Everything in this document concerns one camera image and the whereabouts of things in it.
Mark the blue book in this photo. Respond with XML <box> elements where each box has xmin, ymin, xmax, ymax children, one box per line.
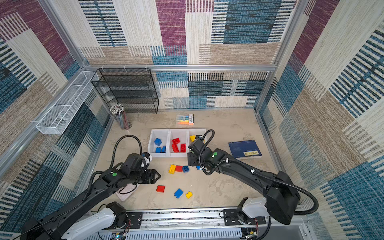
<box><xmin>229</xmin><ymin>140</ymin><xmax>263</xmax><ymax>159</ymax></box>

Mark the highlighter marker pack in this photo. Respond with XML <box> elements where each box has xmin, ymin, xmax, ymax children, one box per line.
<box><xmin>176</xmin><ymin>114</ymin><xmax>195</xmax><ymax>125</ymax></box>

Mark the white right bin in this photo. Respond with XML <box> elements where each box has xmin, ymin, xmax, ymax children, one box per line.
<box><xmin>187</xmin><ymin>128</ymin><xmax>207</xmax><ymax>152</ymax></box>

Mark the small yellow lego front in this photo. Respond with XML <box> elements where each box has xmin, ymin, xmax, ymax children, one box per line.
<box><xmin>186</xmin><ymin>192</ymin><xmax>193</xmax><ymax>199</ymax></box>

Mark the blue lego front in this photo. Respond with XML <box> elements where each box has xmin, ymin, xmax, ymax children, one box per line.
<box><xmin>174</xmin><ymin>189</ymin><xmax>184</xmax><ymax>199</ymax></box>

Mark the pencil cup with pencils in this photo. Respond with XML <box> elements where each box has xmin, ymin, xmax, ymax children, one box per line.
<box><xmin>110</xmin><ymin>104</ymin><xmax>132</xmax><ymax>130</ymax></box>

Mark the white middle bin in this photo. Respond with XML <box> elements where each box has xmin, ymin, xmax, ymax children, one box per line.
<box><xmin>168</xmin><ymin>129</ymin><xmax>188</xmax><ymax>158</ymax></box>

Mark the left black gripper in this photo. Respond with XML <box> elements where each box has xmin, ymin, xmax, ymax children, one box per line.
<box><xmin>129</xmin><ymin>168</ymin><xmax>162</xmax><ymax>184</ymax></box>

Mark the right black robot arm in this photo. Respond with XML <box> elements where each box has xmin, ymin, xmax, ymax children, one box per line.
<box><xmin>188</xmin><ymin>139</ymin><xmax>319</xmax><ymax>225</ymax></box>

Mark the pink white calculator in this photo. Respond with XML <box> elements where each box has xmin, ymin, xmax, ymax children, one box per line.
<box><xmin>115</xmin><ymin>184</ymin><xmax>140</xmax><ymax>202</ymax></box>

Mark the long red lego brick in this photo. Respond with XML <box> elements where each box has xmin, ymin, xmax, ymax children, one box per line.
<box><xmin>172</xmin><ymin>144</ymin><xmax>180</xmax><ymax>153</ymax></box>

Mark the red square lego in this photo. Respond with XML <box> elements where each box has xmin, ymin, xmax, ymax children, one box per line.
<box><xmin>175</xmin><ymin>166</ymin><xmax>183</xmax><ymax>173</ymax></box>

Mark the white bin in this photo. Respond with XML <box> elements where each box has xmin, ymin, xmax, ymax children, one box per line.
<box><xmin>168</xmin><ymin>129</ymin><xmax>188</xmax><ymax>158</ymax></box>
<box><xmin>187</xmin><ymin>128</ymin><xmax>207</xmax><ymax>152</ymax></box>
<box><xmin>148</xmin><ymin>129</ymin><xmax>170</xmax><ymax>158</ymax></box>

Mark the black wire shelf rack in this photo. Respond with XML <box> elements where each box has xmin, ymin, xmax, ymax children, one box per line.
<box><xmin>91</xmin><ymin>68</ymin><xmax>159</xmax><ymax>114</ymax></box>

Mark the small red lego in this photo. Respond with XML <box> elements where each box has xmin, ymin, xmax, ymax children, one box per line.
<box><xmin>156</xmin><ymin>185</ymin><xmax>165</xmax><ymax>193</ymax></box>

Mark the hollow yellow lego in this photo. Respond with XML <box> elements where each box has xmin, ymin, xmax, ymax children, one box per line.
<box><xmin>168</xmin><ymin>165</ymin><xmax>177</xmax><ymax>175</ymax></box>

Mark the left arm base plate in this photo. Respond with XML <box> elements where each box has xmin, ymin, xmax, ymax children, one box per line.
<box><xmin>122</xmin><ymin>212</ymin><xmax>143</xmax><ymax>231</ymax></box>

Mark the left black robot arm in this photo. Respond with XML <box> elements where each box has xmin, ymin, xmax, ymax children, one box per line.
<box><xmin>20</xmin><ymin>154</ymin><xmax>161</xmax><ymax>240</ymax></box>

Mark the white mesh wall basket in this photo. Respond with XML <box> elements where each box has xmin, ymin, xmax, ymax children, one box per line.
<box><xmin>36</xmin><ymin>71</ymin><xmax>95</xmax><ymax>135</ymax></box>

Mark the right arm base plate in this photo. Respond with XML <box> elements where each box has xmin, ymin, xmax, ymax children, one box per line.
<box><xmin>219</xmin><ymin>209</ymin><xmax>267</xmax><ymax>226</ymax></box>

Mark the white left bin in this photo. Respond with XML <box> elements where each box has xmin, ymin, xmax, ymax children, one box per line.
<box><xmin>148</xmin><ymin>129</ymin><xmax>170</xmax><ymax>158</ymax></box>

